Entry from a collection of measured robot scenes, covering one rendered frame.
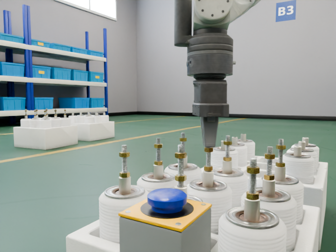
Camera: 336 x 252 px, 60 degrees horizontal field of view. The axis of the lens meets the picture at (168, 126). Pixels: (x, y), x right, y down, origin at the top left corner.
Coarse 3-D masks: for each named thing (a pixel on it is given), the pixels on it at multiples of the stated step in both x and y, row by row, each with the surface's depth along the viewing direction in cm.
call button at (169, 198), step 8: (152, 192) 30; (160, 192) 30; (168, 192) 30; (176, 192) 30; (184, 192) 30; (152, 200) 28; (160, 200) 28; (168, 200) 28; (176, 200) 28; (184, 200) 28; (152, 208) 29; (160, 208) 28; (168, 208) 28; (176, 208) 28
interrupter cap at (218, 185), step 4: (192, 180) 61; (196, 180) 61; (200, 180) 61; (216, 180) 61; (192, 184) 59; (196, 184) 59; (200, 184) 60; (216, 184) 59; (220, 184) 58; (224, 184) 58; (196, 188) 56; (200, 188) 56; (204, 188) 56; (208, 188) 56; (212, 188) 56; (216, 188) 56; (220, 188) 56; (224, 188) 56
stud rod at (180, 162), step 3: (180, 144) 48; (180, 147) 47; (183, 147) 48; (180, 150) 47; (180, 159) 48; (180, 162) 48; (180, 165) 48; (183, 165) 48; (180, 168) 48; (180, 171) 48; (183, 171) 48; (180, 174) 48; (183, 174) 48; (180, 183) 48; (180, 186) 48
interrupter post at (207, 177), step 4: (204, 172) 58; (208, 172) 57; (212, 172) 58; (204, 176) 58; (208, 176) 58; (212, 176) 58; (204, 180) 58; (208, 180) 58; (212, 180) 58; (204, 184) 58; (208, 184) 58; (212, 184) 58
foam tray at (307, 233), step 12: (312, 216) 61; (84, 228) 55; (96, 228) 56; (300, 228) 55; (312, 228) 55; (72, 240) 52; (84, 240) 51; (96, 240) 51; (216, 240) 51; (300, 240) 51; (312, 240) 51
